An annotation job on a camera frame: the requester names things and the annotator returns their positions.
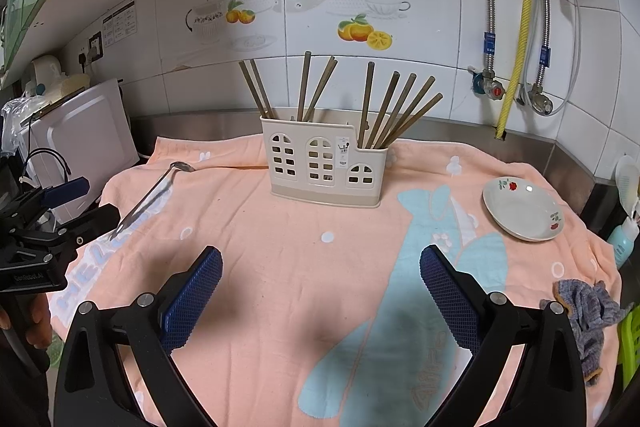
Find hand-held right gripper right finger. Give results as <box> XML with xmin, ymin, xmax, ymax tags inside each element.
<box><xmin>419</xmin><ymin>244</ymin><xmax>588</xmax><ymax>427</ymax></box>

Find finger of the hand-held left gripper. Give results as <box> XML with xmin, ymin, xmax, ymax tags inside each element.
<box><xmin>0</xmin><ymin>177</ymin><xmax>92</xmax><ymax>233</ymax></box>
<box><xmin>47</xmin><ymin>203</ymin><xmax>122</xmax><ymax>258</ymax></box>

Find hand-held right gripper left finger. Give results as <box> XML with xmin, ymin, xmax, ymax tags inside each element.
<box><xmin>54</xmin><ymin>246</ymin><xmax>224</xmax><ymax>427</ymax></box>

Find beige plastic utensil holder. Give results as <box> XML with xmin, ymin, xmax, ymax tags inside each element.
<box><xmin>260</xmin><ymin>114</ymin><xmax>391</xmax><ymax>208</ymax></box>

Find bunch of wooden chopsticks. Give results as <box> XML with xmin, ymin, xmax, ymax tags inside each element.
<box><xmin>238</xmin><ymin>51</ymin><xmax>445</xmax><ymax>150</ymax></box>

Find black mounted display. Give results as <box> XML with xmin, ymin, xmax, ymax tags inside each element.
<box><xmin>0</xmin><ymin>157</ymin><xmax>23</xmax><ymax>210</ymax></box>

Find white microwave oven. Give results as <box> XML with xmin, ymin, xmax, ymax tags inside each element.
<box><xmin>22</xmin><ymin>78</ymin><xmax>141</xmax><ymax>223</ymax></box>

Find clear plastic bag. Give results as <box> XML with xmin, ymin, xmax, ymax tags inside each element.
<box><xmin>0</xmin><ymin>97</ymin><xmax>48</xmax><ymax>152</ymax></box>

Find long metal spoon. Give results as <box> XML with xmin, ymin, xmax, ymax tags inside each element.
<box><xmin>117</xmin><ymin>161</ymin><xmax>197</xmax><ymax>230</ymax></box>

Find white floral dish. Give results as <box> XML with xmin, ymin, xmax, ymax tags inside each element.
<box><xmin>482</xmin><ymin>176</ymin><xmax>565</xmax><ymax>243</ymax></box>

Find peach printed towel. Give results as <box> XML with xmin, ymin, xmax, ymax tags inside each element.
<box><xmin>50</xmin><ymin>134</ymin><xmax>623</xmax><ymax>427</ymax></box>

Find white kitchen appliance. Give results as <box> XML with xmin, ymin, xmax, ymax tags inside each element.
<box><xmin>31</xmin><ymin>54</ymin><xmax>66</xmax><ymax>95</ymax></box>

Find grey knitted gloves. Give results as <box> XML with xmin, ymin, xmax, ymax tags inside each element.
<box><xmin>552</xmin><ymin>279</ymin><xmax>621</xmax><ymax>388</ymax></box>

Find light blue bottle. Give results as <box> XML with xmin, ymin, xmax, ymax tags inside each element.
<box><xmin>606</xmin><ymin>217</ymin><xmax>640</xmax><ymax>270</ymax></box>

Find white rice paddle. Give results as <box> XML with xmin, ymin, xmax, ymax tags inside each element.
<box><xmin>614</xmin><ymin>155</ymin><xmax>640</xmax><ymax>212</ymax></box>

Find metal water valve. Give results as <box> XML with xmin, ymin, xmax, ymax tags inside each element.
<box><xmin>520</xmin><ymin>82</ymin><xmax>556</xmax><ymax>115</ymax></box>

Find black cable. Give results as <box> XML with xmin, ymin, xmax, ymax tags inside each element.
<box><xmin>22</xmin><ymin>148</ymin><xmax>71</xmax><ymax>188</ymax></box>

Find white wall label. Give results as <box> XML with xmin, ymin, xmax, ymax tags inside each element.
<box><xmin>102</xmin><ymin>1</ymin><xmax>137</xmax><ymax>48</ymax></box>

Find red handle water valve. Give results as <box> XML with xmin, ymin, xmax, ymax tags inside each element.
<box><xmin>467</xmin><ymin>66</ymin><xmax>507</xmax><ymax>100</ymax></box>

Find thin white hose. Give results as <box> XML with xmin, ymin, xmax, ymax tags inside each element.
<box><xmin>550</xmin><ymin>0</ymin><xmax>583</xmax><ymax>115</ymax></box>

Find yellow gas hose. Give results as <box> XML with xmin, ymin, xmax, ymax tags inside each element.
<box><xmin>495</xmin><ymin>0</ymin><xmax>541</xmax><ymax>140</ymax></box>

